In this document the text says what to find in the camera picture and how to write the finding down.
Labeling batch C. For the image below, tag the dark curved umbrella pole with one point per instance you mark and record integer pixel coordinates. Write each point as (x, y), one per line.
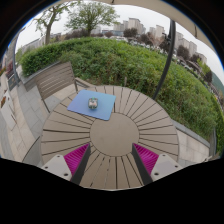
(170, 46)

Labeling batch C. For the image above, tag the beige umbrella canopy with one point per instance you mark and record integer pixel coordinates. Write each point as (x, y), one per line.
(180, 15)

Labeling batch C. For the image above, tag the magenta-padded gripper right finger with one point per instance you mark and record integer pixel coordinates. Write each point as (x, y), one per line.
(163, 165)

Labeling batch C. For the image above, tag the green hedge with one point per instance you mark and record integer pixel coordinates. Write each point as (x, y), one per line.
(116, 60)

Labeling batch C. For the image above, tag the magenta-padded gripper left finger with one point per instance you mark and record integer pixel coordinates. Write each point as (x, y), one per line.
(60, 165)

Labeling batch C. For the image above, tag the grey slatted chair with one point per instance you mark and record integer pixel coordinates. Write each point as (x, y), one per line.
(55, 78)

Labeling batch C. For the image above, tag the group of apartment buildings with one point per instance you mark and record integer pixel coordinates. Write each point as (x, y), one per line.
(135, 24)

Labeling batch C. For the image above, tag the round-crowned green tree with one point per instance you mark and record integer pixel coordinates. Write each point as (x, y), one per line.
(91, 15)

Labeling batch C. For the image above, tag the dark sign post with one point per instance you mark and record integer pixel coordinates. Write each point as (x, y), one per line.
(12, 70)

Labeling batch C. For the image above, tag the transparent computer mouse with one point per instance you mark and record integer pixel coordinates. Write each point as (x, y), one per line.
(93, 103)

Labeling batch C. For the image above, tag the thin-trunk sparse tree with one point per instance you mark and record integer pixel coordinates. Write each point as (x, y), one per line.
(48, 28)

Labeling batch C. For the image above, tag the blue mouse pad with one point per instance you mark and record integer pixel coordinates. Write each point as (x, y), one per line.
(106, 106)

